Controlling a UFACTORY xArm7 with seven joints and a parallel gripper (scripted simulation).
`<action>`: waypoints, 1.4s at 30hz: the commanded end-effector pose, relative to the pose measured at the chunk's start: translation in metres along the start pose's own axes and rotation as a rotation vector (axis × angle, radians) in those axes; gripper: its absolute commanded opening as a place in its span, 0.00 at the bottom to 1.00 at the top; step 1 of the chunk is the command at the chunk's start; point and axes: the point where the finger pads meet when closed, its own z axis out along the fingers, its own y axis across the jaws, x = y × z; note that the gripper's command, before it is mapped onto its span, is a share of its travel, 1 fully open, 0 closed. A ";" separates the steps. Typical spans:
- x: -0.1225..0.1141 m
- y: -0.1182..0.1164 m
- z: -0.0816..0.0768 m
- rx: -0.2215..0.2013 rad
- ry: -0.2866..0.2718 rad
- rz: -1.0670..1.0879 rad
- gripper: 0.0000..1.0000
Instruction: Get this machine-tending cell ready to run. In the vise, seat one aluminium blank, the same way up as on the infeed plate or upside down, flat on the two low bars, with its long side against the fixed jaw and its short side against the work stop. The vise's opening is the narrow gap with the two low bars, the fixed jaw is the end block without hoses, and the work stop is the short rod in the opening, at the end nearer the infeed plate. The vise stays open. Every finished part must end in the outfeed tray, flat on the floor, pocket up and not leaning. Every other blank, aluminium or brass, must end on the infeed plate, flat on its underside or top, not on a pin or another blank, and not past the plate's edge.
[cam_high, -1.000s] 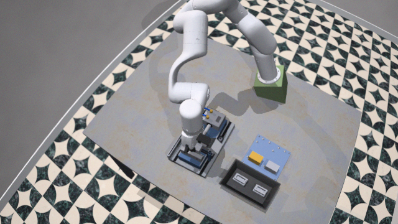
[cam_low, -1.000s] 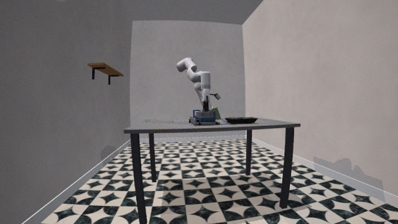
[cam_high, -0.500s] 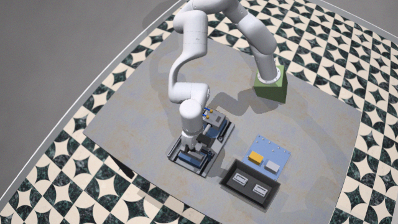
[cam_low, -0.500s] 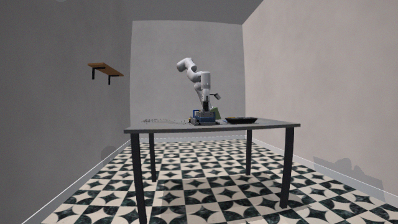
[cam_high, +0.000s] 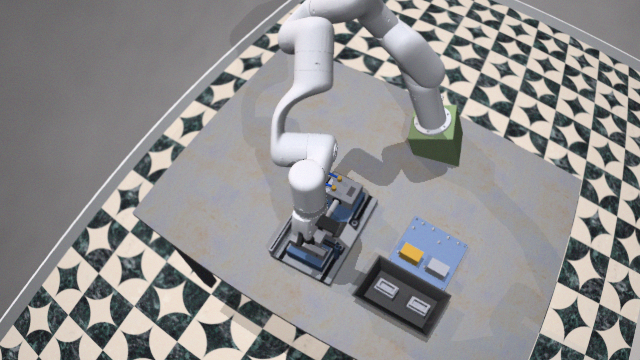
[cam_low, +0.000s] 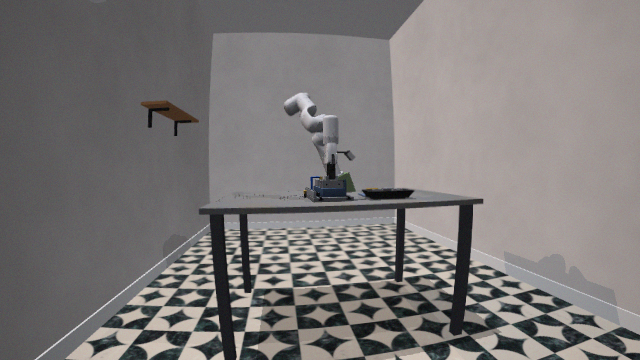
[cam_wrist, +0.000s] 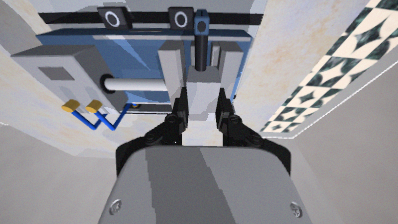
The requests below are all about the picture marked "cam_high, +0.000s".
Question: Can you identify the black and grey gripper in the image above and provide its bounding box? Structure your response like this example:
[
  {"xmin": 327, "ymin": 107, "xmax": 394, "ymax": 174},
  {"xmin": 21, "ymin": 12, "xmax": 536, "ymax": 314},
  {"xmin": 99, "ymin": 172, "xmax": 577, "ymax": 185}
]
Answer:
[{"xmin": 292, "ymin": 198, "xmax": 328, "ymax": 247}]

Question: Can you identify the yellow rectangular block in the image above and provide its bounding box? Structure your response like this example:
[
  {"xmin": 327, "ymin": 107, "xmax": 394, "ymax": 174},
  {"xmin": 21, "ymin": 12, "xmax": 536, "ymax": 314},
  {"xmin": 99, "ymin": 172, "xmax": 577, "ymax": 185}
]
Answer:
[{"xmin": 398, "ymin": 243, "xmax": 424, "ymax": 266}]

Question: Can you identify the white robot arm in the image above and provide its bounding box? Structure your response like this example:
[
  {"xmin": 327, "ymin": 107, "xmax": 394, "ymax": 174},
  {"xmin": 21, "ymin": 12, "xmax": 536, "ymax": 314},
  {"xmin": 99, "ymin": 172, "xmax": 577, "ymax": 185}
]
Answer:
[{"xmin": 271, "ymin": 0, "xmax": 452, "ymax": 248}]

